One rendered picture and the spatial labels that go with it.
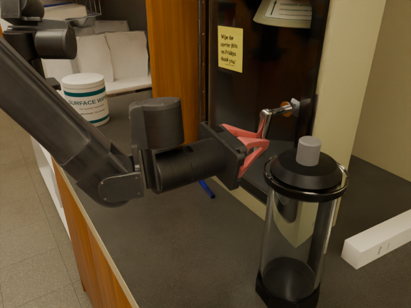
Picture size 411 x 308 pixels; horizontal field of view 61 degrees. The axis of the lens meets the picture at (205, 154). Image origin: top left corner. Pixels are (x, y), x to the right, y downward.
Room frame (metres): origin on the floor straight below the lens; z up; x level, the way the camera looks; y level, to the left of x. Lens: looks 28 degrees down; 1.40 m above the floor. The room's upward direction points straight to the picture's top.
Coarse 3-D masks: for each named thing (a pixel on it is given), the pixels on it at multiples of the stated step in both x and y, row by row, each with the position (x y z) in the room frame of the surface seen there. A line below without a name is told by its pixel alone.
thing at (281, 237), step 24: (264, 168) 0.40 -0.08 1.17; (312, 192) 0.34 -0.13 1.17; (336, 192) 0.34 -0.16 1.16; (288, 216) 0.35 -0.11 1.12; (312, 216) 0.34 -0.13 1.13; (264, 240) 0.39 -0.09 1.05; (288, 240) 0.35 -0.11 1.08; (312, 240) 0.34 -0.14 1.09; (264, 264) 0.38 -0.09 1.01; (288, 264) 0.35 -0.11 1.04; (312, 264) 0.35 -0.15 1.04; (288, 288) 0.35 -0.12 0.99; (312, 288) 0.35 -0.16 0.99
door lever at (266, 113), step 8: (288, 104) 0.52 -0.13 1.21; (264, 112) 0.50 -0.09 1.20; (272, 112) 0.50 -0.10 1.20; (280, 112) 0.51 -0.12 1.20; (288, 112) 0.52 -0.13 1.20; (264, 120) 0.49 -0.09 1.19; (264, 128) 0.50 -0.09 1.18; (256, 136) 0.51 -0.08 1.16; (264, 136) 0.50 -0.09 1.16; (264, 152) 0.51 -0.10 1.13
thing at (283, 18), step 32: (224, 0) 0.67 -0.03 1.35; (256, 0) 0.60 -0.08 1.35; (288, 0) 0.54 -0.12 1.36; (320, 0) 0.49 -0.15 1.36; (256, 32) 0.60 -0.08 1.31; (288, 32) 0.54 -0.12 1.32; (320, 32) 0.49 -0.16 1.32; (256, 64) 0.59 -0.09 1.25; (288, 64) 0.53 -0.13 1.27; (224, 96) 0.67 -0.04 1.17; (256, 96) 0.59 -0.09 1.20; (288, 96) 0.52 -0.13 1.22; (256, 128) 0.58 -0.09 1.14; (288, 128) 0.52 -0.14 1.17; (256, 160) 0.58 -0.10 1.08; (256, 192) 0.57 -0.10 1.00
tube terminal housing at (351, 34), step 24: (336, 0) 0.49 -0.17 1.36; (360, 0) 0.51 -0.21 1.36; (384, 0) 0.54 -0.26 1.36; (336, 24) 0.49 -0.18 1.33; (360, 24) 0.52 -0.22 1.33; (336, 48) 0.50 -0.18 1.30; (360, 48) 0.53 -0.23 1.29; (336, 72) 0.50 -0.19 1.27; (360, 72) 0.53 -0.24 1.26; (336, 96) 0.51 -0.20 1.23; (360, 96) 0.54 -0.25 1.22; (336, 120) 0.51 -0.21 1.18; (336, 144) 0.52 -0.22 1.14; (240, 192) 0.63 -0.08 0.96; (264, 216) 0.56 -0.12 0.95; (336, 216) 0.55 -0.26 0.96
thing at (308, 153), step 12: (300, 144) 0.38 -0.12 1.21; (312, 144) 0.38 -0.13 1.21; (276, 156) 0.41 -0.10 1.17; (288, 156) 0.40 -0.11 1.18; (300, 156) 0.38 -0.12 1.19; (312, 156) 0.38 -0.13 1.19; (324, 156) 0.40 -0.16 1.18; (276, 168) 0.38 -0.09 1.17; (288, 168) 0.37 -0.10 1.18; (300, 168) 0.37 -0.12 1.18; (312, 168) 0.37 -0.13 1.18; (324, 168) 0.37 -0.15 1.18; (336, 168) 0.37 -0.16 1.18; (288, 180) 0.36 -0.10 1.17; (300, 180) 0.35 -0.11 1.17; (312, 180) 0.35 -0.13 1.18; (324, 180) 0.35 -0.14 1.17; (336, 180) 0.36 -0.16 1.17
